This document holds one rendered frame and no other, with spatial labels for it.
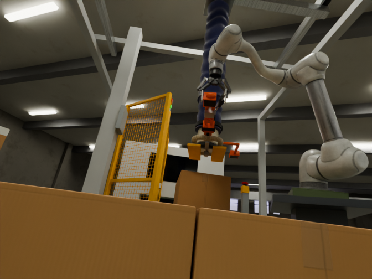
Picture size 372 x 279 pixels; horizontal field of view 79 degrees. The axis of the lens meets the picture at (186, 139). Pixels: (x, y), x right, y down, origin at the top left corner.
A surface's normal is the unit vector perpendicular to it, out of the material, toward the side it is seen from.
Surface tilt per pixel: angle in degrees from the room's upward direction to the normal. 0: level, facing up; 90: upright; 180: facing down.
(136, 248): 90
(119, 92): 90
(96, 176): 90
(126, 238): 90
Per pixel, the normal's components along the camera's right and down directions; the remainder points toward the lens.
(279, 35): -0.29, -0.40
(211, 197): 0.11, -0.37
